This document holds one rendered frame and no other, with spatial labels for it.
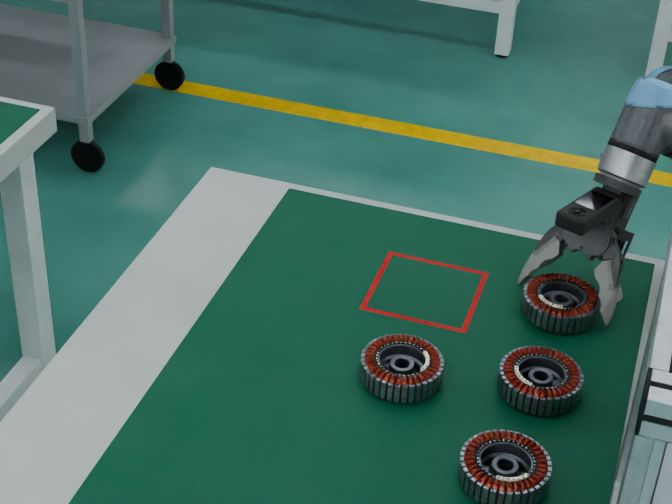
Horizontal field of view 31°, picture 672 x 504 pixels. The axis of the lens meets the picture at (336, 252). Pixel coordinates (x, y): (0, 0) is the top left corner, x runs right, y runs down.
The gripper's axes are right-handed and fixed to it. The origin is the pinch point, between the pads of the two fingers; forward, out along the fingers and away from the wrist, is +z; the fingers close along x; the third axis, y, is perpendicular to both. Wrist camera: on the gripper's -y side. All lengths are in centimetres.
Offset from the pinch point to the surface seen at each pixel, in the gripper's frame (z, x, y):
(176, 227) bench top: 13, 57, -20
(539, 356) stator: 6.2, -5.6, -12.4
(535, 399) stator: 10.6, -10.0, -18.7
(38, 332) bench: 51, 104, 8
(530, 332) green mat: 4.8, 0.4, -4.6
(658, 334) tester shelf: -7, -32, -53
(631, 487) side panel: 7, -36, -54
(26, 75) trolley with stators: 13, 214, 76
